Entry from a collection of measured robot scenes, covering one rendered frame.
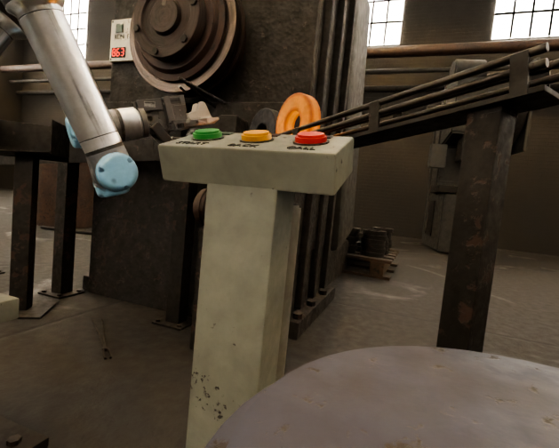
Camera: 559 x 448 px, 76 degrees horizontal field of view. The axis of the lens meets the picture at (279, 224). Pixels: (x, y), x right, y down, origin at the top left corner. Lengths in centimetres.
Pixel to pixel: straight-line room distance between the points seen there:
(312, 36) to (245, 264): 115
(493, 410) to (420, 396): 4
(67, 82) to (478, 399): 75
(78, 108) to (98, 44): 1062
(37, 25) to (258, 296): 60
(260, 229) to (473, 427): 31
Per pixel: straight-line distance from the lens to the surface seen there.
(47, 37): 81
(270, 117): 106
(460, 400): 23
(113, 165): 76
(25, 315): 164
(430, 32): 794
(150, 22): 152
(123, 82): 188
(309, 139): 44
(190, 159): 48
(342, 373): 23
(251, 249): 45
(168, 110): 96
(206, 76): 143
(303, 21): 152
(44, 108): 1242
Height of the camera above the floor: 53
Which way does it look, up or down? 4 degrees down
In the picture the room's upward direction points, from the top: 6 degrees clockwise
